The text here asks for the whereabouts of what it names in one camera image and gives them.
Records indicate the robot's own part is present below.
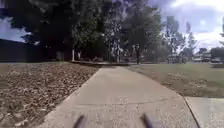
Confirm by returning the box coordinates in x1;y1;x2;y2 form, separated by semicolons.
140;114;155;128
73;115;87;128

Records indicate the grass verge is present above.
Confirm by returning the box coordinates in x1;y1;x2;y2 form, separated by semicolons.
125;62;224;99

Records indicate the leaf-covered ground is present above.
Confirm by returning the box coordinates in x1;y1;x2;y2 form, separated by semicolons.
0;62;101;128

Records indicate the grey concrete path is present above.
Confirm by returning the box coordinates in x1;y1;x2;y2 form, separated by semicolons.
36;65;200;128

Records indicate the dark building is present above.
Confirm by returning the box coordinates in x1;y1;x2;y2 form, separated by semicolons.
0;38;46;63

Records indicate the row of trees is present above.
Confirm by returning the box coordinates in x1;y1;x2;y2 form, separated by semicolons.
0;0;198;65

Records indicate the concrete driveway slab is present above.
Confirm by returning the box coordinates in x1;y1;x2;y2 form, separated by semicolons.
184;96;224;128

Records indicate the vehicle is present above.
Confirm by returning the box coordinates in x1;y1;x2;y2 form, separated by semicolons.
210;47;224;64

